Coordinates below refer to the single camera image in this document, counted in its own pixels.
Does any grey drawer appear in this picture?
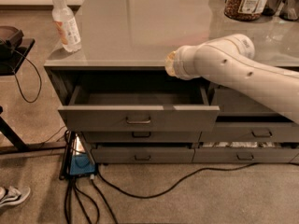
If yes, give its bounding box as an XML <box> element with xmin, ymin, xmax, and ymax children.
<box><xmin>211</xmin><ymin>87</ymin><xmax>278</xmax><ymax>117</ymax></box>
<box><xmin>200</xmin><ymin>122</ymin><xmax>299</xmax><ymax>143</ymax></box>
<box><xmin>92</xmin><ymin>147</ymin><xmax>194</xmax><ymax>163</ymax></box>
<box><xmin>192</xmin><ymin>147</ymin><xmax>299</xmax><ymax>163</ymax></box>
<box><xmin>59</xmin><ymin>86</ymin><xmax>220</xmax><ymax>132</ymax></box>
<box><xmin>82</xmin><ymin>132</ymin><xmax>200</xmax><ymax>143</ymax></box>

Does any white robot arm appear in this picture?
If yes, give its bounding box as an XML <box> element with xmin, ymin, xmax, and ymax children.
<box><xmin>164</xmin><ymin>34</ymin><xmax>299</xmax><ymax>123</ymax></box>

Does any grey drawer cabinet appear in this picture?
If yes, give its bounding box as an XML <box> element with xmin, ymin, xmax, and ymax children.
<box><xmin>45</xmin><ymin>0</ymin><xmax>299</xmax><ymax>162</ymax></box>

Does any glass jar of nuts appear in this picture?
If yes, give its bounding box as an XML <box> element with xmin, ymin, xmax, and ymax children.
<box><xmin>224</xmin><ymin>0</ymin><xmax>267</xmax><ymax>21</ymax></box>

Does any clear plastic water bottle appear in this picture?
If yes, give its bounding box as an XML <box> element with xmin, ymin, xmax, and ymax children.
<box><xmin>52</xmin><ymin>0</ymin><xmax>81</xmax><ymax>52</ymax></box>

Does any blue power box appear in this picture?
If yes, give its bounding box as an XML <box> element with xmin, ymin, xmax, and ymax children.
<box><xmin>69</xmin><ymin>154</ymin><xmax>95</xmax><ymax>176</ymax></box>

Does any dark device on stand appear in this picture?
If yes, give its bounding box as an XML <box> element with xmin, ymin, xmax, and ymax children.
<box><xmin>0</xmin><ymin>26</ymin><xmax>23</xmax><ymax>60</ymax></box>

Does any black side stand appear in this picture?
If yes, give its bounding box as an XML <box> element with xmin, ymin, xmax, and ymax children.
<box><xmin>0</xmin><ymin>38</ymin><xmax>66</xmax><ymax>149</ymax></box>

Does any grey sneaker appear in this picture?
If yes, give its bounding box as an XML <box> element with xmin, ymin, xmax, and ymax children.
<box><xmin>0</xmin><ymin>186</ymin><xmax>31</xmax><ymax>208</ymax></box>

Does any thin black hanging cable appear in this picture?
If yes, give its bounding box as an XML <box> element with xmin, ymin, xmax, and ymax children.
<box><xmin>11</xmin><ymin>49</ymin><xmax>43</xmax><ymax>104</ymax></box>

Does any long black floor cable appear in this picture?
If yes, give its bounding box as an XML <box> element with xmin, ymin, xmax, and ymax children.
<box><xmin>96</xmin><ymin>162</ymin><xmax>299</xmax><ymax>200</ymax></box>

